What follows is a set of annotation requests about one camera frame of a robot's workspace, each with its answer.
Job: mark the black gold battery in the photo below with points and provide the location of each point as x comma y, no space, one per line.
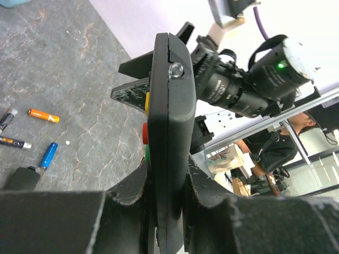
15,143

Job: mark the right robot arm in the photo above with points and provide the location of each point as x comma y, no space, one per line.
266,88

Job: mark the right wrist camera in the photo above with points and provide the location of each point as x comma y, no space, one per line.
225,12

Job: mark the black battery compartment cover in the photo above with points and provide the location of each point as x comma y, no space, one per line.
23,179

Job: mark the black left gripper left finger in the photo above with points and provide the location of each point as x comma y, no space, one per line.
117,220

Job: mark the light blue mug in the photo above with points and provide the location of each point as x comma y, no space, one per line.
12,3

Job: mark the orange battery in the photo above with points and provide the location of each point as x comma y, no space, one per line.
43,116

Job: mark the black remote control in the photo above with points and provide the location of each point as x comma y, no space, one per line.
172,103

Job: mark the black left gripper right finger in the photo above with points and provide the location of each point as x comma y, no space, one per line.
218,221

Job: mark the black white-tipped battery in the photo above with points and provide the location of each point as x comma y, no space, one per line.
7,119

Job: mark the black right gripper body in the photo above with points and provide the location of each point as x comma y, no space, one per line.
204,57

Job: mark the person in black shirt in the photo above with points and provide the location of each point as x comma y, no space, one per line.
276,154

